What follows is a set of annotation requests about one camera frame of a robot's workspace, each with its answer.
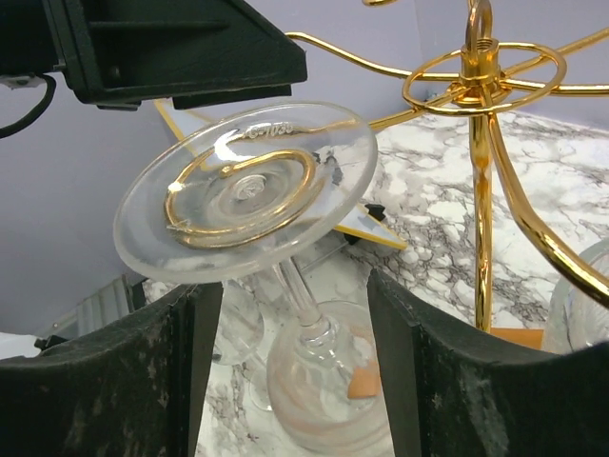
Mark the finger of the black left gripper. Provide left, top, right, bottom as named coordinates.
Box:
left=43, top=1, right=307, bottom=110

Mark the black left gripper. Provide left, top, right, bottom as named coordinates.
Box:
left=1, top=0, right=66, bottom=90

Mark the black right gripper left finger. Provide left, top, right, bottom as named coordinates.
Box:
left=1, top=283, right=223, bottom=456

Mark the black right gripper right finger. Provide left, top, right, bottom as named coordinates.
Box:
left=367, top=270, right=608, bottom=456

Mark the clear stemmed wine glass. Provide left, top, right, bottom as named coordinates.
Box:
left=212, top=280, right=272, bottom=412

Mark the gold wire glass rack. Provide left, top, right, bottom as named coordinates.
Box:
left=287, top=1, right=608, bottom=332

